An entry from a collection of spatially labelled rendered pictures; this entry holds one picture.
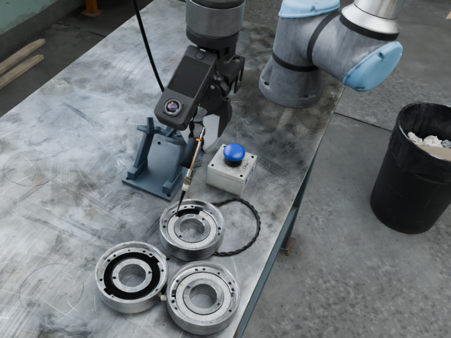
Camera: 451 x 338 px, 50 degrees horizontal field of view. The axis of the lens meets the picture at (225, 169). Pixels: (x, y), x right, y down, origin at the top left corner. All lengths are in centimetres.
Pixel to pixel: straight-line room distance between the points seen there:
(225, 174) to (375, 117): 178
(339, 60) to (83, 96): 54
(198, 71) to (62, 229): 36
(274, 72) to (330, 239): 97
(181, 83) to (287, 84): 47
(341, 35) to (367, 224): 117
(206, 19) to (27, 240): 45
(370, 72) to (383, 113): 168
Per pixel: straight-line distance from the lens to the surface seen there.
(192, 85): 65
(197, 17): 63
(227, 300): 72
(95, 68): 118
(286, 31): 104
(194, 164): 76
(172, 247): 76
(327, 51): 99
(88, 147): 97
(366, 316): 177
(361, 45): 95
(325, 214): 199
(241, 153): 85
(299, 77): 108
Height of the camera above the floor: 145
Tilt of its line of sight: 44 degrees down
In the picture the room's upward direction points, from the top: 8 degrees clockwise
